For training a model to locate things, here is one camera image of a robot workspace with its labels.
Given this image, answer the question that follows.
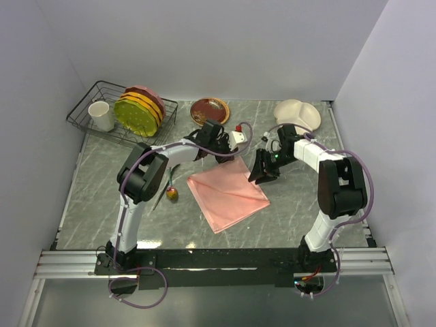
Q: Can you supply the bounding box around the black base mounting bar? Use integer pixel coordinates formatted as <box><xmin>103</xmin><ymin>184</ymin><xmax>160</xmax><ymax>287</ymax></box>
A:
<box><xmin>94</xmin><ymin>248</ymin><xmax>337</xmax><ymax>290</ymax></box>

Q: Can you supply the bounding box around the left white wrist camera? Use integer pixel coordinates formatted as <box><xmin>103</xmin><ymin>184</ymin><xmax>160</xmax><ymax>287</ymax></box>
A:
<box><xmin>229</xmin><ymin>125</ymin><xmax>248</xmax><ymax>151</ymax></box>

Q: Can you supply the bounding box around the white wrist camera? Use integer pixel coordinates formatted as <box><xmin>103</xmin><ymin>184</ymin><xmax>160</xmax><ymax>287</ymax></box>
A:
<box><xmin>261</xmin><ymin>131</ymin><xmax>280</xmax><ymax>153</ymax></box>
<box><xmin>229</xmin><ymin>125</ymin><xmax>248</xmax><ymax>151</ymax></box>

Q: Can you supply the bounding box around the black utensil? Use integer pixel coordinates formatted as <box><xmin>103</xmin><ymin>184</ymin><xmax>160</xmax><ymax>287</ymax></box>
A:
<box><xmin>152</xmin><ymin>164</ymin><xmax>180</xmax><ymax>211</ymax></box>

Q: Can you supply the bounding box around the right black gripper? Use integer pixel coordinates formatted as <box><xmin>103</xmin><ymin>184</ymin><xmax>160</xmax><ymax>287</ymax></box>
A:
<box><xmin>247</xmin><ymin>148</ymin><xmax>296</xmax><ymax>185</ymax></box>

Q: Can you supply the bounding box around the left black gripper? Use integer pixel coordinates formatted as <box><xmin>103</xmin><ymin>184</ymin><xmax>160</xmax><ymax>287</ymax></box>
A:
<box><xmin>208</xmin><ymin>133</ymin><xmax>238</xmax><ymax>164</ymax></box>

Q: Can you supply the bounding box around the iridescent metal spoon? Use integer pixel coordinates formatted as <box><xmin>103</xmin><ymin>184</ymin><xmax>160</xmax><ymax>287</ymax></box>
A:
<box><xmin>166</xmin><ymin>165</ymin><xmax>178</xmax><ymax>203</ymax></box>

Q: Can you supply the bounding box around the cream divided plate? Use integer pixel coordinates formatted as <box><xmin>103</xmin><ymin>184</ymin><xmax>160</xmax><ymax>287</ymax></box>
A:
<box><xmin>274</xmin><ymin>99</ymin><xmax>322</xmax><ymax>135</ymax></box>

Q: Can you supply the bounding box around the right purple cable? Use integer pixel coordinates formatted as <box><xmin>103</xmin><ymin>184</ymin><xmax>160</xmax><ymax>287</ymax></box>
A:
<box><xmin>264</xmin><ymin>123</ymin><xmax>375</xmax><ymax>300</ymax></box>

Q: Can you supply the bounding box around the dark pink plate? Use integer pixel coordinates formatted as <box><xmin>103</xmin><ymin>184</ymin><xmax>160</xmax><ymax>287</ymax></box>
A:
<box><xmin>125</xmin><ymin>85</ymin><xmax>166</xmax><ymax>118</ymax></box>

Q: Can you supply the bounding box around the black wire dish rack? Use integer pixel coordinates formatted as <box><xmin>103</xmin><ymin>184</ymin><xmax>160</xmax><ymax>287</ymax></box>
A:
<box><xmin>66</xmin><ymin>80</ymin><xmax>178</xmax><ymax>148</ymax></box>

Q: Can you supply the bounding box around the dark red decorated plate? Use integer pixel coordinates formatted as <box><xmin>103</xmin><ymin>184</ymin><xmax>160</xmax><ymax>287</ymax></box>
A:
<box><xmin>190</xmin><ymin>97</ymin><xmax>230</xmax><ymax>126</ymax></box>

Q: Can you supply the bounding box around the green polka dot plate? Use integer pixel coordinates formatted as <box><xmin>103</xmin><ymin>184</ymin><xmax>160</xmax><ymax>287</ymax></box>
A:
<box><xmin>114</xmin><ymin>99</ymin><xmax>158</xmax><ymax>138</ymax></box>

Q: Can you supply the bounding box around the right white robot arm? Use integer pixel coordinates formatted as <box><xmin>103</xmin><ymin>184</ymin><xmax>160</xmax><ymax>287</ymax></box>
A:
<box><xmin>249</xmin><ymin>123</ymin><xmax>368</xmax><ymax>272</ymax></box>

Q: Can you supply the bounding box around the orange plate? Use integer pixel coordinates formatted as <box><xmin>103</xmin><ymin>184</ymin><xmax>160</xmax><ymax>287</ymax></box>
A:
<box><xmin>120</xmin><ymin>91</ymin><xmax>164</xmax><ymax>127</ymax></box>

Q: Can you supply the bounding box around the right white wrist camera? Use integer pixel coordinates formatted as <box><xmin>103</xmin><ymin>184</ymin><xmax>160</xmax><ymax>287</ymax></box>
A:
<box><xmin>261</xmin><ymin>131</ymin><xmax>280</xmax><ymax>153</ymax></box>

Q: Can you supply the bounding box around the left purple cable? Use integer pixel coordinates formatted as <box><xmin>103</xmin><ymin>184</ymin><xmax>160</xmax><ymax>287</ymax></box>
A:
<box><xmin>108</xmin><ymin>121</ymin><xmax>253</xmax><ymax>309</ymax></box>

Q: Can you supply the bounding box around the pink satin napkin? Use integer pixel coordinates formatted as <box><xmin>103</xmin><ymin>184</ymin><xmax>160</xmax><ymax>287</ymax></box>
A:
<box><xmin>187</xmin><ymin>157</ymin><xmax>270</xmax><ymax>234</ymax></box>

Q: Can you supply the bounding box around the aluminium frame rail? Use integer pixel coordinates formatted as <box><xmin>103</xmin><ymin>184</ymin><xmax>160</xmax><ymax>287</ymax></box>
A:
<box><xmin>33</xmin><ymin>248</ymin><xmax>394</xmax><ymax>279</ymax></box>

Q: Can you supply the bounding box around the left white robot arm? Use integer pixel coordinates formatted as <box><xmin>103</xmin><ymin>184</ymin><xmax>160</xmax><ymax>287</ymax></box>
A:
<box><xmin>106</xmin><ymin>120</ymin><xmax>247</xmax><ymax>274</ymax></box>

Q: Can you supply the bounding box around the white cup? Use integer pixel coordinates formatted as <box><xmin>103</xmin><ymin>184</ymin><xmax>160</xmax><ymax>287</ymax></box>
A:
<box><xmin>88</xmin><ymin>101</ymin><xmax>114</xmax><ymax>132</ymax></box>

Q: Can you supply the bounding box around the purple cable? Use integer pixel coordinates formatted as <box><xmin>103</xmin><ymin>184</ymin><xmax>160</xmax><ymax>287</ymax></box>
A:
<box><xmin>264</xmin><ymin>123</ymin><xmax>375</xmax><ymax>300</ymax></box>
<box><xmin>108</xmin><ymin>121</ymin><xmax>253</xmax><ymax>309</ymax></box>

